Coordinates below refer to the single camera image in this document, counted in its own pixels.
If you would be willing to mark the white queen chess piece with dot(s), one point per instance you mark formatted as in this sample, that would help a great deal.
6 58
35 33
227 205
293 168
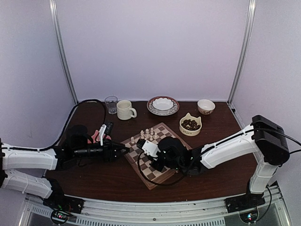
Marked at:
147 133

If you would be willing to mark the right aluminium frame post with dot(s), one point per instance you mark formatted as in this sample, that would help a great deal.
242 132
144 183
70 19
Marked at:
245 44

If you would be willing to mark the cream ribbed mug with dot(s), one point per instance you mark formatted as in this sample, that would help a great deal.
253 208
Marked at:
125 111

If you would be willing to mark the pink cat-ear bowl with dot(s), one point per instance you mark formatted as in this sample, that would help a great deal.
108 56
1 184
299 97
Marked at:
95 137

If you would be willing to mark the white king chess piece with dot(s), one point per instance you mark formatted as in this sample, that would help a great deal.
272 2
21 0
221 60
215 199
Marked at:
142 134

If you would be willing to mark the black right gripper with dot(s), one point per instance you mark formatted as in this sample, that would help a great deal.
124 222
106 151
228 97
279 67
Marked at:
157 167

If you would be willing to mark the aluminium front rail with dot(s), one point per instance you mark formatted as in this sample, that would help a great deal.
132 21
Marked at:
210 212

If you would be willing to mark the clear drinking glass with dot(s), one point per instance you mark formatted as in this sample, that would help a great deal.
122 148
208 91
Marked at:
111 104

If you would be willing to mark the aluminium frame post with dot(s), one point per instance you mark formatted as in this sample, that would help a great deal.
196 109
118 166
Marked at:
245 44
62 54

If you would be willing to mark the small white floral bowl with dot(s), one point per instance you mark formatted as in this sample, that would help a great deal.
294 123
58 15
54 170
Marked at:
205 107

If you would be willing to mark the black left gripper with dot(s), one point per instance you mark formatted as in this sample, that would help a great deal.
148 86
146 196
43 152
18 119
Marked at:
109 149

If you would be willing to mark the patterned ceramic plate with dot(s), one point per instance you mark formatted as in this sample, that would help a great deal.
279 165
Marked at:
169 112

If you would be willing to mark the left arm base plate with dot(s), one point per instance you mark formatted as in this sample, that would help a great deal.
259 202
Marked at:
64 203

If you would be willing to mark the cream cat-ear bowl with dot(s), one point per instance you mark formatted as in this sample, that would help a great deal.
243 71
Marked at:
187 132

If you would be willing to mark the dark chess pieces pile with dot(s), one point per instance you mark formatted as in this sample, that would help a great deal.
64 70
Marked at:
190 125

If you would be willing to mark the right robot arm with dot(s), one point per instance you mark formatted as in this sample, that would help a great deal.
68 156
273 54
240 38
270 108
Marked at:
261 136

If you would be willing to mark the white scalloped bowl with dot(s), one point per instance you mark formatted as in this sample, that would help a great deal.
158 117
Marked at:
162 104

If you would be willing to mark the wooden chess board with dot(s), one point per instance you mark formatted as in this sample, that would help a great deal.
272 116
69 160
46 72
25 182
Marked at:
162 131

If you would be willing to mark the left aluminium frame post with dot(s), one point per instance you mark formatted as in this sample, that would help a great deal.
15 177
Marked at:
62 54

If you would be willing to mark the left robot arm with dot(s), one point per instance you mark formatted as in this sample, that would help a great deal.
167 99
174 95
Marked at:
78 145

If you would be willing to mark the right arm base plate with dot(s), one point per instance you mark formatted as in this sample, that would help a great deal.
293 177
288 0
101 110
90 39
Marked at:
243 202

